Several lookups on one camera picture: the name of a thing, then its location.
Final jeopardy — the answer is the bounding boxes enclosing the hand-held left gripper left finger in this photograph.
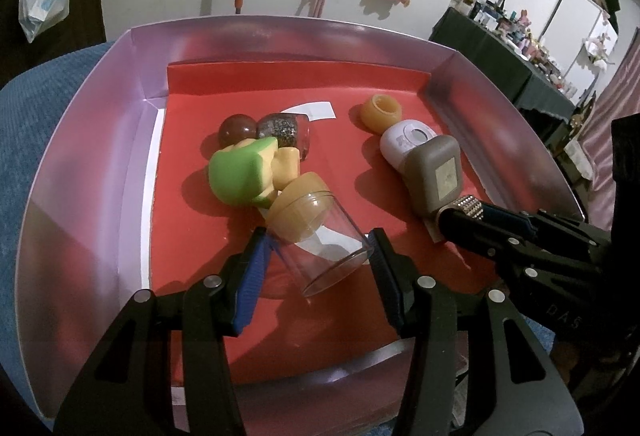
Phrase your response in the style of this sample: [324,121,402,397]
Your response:
[52,226,273,436]

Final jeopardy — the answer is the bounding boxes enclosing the white cabinet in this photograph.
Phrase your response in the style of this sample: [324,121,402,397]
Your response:
[550,0,621,76]

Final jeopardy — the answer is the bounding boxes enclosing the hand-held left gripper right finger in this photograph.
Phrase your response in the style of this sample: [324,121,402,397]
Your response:
[367,228,586,436]

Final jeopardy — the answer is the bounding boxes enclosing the dark covered table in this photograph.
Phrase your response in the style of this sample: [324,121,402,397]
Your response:
[429,7,576,127]

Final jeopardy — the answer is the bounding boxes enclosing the clear plastic cup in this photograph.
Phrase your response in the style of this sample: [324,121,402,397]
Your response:
[270,190,376,299]

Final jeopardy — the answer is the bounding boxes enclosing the glitter bottle brown round cap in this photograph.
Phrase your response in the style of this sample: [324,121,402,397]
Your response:
[218,112,311,161]

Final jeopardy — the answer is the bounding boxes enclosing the yellow ring-shaped cap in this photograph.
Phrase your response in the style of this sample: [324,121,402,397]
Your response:
[360,94,403,134]
[265,172,335,244]

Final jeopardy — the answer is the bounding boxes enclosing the pink cardboard box red bottom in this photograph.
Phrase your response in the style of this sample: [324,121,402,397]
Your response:
[15,16,588,432]

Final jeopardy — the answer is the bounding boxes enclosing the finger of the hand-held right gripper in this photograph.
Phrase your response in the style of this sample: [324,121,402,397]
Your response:
[439,210,551,311]
[482,203,613,261]

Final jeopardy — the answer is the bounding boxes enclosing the pink curtain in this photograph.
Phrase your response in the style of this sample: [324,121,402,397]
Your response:
[565,28,640,227]

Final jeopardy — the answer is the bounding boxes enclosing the row of bottles and trinkets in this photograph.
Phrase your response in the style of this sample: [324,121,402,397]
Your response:
[447,0,598,101]

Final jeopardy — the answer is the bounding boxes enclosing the white round compact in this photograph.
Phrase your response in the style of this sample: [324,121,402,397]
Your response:
[379,120,438,177]

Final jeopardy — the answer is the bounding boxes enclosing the green and yellow toy figure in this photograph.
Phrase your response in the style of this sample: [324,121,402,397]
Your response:
[208,136,301,209]

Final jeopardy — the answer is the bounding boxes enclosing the taupe perfume bottle silver cap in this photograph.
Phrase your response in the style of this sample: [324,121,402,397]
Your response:
[404,136,485,221]

